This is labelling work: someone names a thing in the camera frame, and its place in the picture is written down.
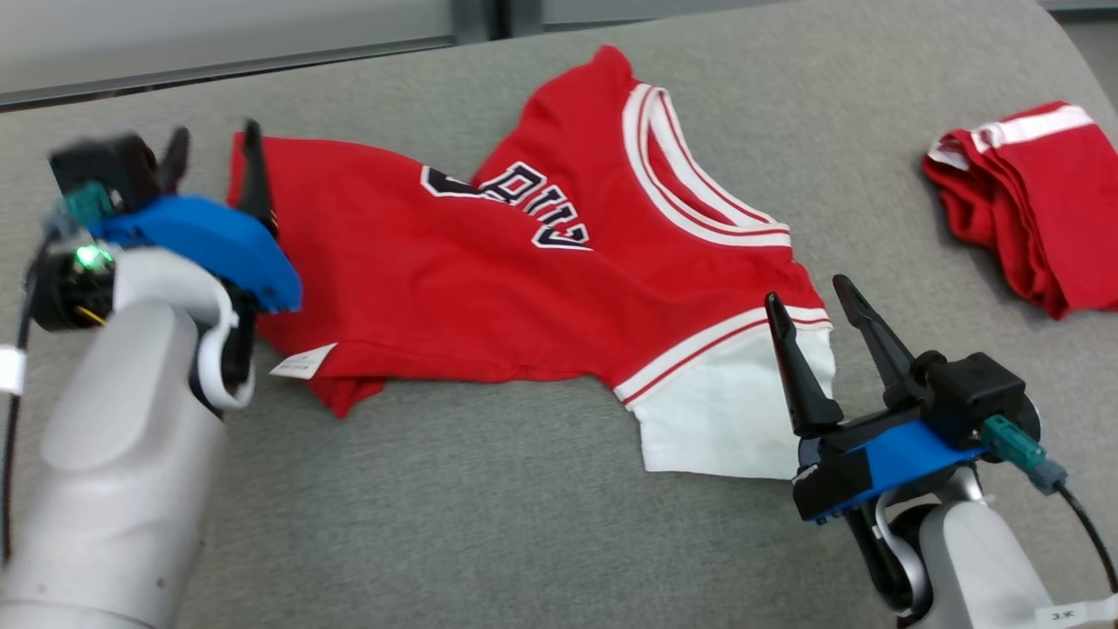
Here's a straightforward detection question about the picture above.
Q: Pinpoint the right arm cable teal plug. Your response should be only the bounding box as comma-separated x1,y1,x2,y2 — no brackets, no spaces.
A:
978,414,1118,595

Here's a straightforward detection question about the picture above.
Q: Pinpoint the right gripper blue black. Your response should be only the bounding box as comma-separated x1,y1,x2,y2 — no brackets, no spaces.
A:
764,273,986,526

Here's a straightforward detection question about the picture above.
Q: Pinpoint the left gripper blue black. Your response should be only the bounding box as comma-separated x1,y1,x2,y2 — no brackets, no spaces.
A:
86,119,304,315

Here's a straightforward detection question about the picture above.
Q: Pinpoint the red shorts white hem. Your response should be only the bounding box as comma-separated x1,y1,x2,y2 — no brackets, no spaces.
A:
923,100,1118,320

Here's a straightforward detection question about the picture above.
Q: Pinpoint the grey partition post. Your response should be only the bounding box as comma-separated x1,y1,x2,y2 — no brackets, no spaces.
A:
450,0,544,43

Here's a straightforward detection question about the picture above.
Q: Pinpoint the grey partition bottom rail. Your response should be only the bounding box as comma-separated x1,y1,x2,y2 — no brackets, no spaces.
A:
0,33,457,113

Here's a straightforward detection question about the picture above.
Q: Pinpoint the arm cable teal plug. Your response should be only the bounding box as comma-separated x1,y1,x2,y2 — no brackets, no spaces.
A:
978,414,1118,595
0,180,121,564

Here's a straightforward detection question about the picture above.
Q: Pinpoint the red basketball jersey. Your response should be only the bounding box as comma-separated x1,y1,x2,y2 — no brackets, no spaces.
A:
227,45,837,480

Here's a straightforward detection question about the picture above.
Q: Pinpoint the left arm cable teal plug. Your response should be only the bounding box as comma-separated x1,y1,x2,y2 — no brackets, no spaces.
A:
0,180,121,564

